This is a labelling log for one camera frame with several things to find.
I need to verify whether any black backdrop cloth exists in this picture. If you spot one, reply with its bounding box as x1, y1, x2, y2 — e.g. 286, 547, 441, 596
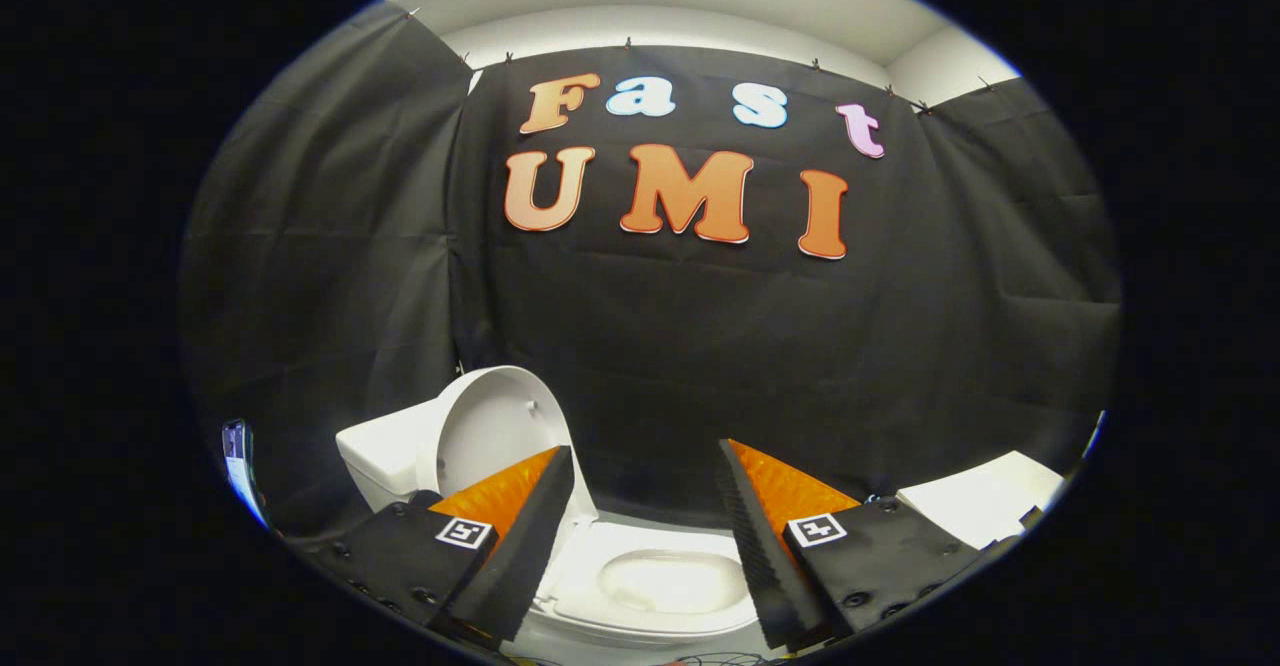
180, 1, 1123, 537

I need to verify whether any white drawer cabinet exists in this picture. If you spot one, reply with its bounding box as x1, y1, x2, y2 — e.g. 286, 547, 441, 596
895, 451, 1066, 552

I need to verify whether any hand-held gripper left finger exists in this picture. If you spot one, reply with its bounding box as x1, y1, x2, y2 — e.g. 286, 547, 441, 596
285, 445, 578, 644

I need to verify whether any white toilet lid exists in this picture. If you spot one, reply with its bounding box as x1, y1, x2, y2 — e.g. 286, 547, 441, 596
415, 366, 599, 529

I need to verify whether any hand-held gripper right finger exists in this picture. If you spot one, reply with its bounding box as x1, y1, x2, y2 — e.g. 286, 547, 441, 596
717, 438, 1001, 650

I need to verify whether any smartphone with lit screen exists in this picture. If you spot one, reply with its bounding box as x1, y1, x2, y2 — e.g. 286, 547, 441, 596
222, 419, 269, 527

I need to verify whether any white toilet seat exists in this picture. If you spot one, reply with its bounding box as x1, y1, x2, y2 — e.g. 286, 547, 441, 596
535, 518, 763, 639

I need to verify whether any white ceramic toilet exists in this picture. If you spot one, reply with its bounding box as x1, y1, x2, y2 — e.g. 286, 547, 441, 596
335, 398, 771, 662

